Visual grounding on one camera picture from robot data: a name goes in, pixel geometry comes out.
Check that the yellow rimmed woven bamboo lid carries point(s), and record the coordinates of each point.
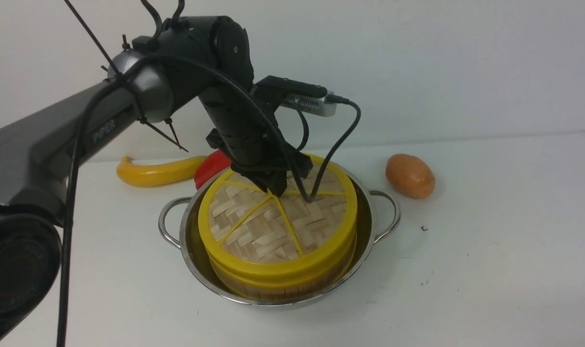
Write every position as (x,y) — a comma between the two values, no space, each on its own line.
(240,219)

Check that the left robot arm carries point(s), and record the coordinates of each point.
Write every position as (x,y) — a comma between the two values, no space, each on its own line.
(188,57)

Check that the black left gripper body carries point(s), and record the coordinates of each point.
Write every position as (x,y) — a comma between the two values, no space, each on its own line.
(243,135)

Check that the red bell pepper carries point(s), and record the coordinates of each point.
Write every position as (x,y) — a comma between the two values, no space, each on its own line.
(211,166)

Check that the brown potato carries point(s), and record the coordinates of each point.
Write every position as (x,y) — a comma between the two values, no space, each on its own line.
(410,176)

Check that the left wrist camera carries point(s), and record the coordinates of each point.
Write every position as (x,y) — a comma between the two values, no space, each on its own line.
(275,92)

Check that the stainless steel pot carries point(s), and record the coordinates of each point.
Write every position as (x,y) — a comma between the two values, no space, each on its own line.
(197,260)

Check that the yellow rimmed bamboo steamer basket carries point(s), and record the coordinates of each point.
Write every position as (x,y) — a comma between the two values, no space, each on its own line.
(282,281)

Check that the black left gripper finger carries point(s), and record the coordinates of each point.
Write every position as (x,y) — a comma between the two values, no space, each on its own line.
(274,182)

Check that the yellow squash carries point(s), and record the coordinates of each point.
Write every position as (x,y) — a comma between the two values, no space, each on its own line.
(159,174)

